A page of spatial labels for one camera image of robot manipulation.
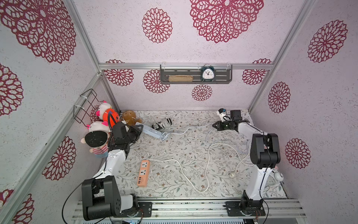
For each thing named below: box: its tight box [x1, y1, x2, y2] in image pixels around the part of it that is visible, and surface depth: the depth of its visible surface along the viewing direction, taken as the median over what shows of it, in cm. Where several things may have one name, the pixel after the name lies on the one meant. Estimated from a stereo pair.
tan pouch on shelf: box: [168, 74, 194, 83], surface depth 90 cm
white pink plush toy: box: [96, 100, 112, 121], surface depth 96 cm
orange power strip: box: [137, 159, 151, 188], surface depth 85 cm
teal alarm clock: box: [200, 63, 215, 83], surface depth 92 cm
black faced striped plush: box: [80, 120, 111, 159], surface depth 80 cm
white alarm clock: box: [265, 168, 284, 187], surface depth 76 cm
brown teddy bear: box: [122, 110, 143, 126], surface depth 108 cm
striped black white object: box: [151, 118, 173, 130], surface depth 108 cm
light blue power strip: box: [135, 121, 163, 139], surface depth 87 cm
